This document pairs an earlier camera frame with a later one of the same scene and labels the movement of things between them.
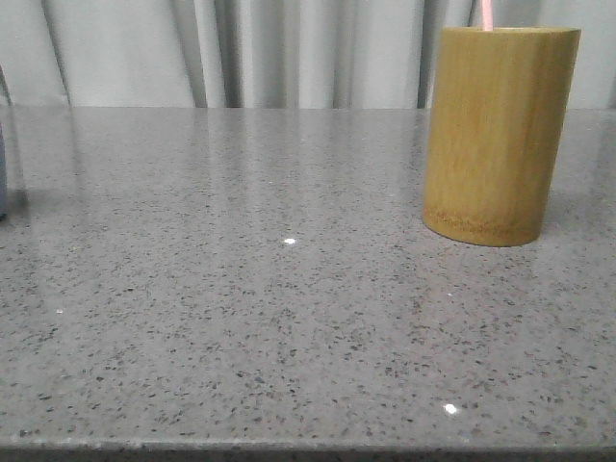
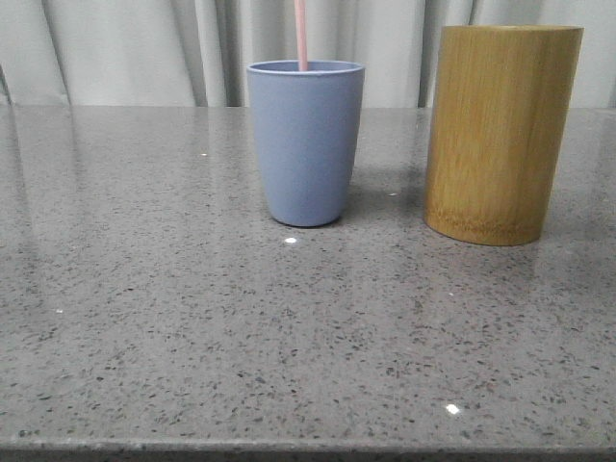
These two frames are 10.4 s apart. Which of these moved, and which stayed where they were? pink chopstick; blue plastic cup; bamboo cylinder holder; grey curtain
Moved: pink chopstick; blue plastic cup
Stayed: bamboo cylinder holder; grey curtain
